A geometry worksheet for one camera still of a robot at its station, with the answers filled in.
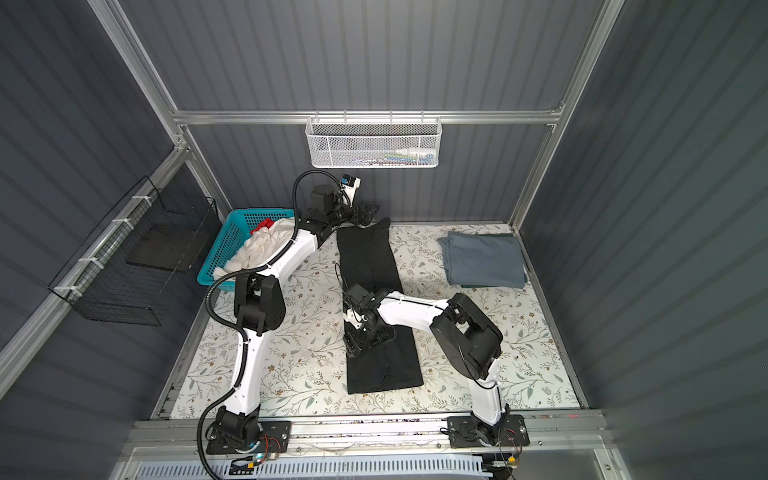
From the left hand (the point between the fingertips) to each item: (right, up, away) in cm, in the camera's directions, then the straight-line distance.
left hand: (367, 200), depth 97 cm
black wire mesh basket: (-56, -21, -24) cm, 64 cm away
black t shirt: (-1, -19, +15) cm, 24 cm away
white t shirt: (-39, -16, +9) cm, 43 cm away
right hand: (-1, -46, -9) cm, 47 cm away
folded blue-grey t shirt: (+40, -20, +7) cm, 45 cm away
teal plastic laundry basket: (-52, -9, +14) cm, 54 cm away
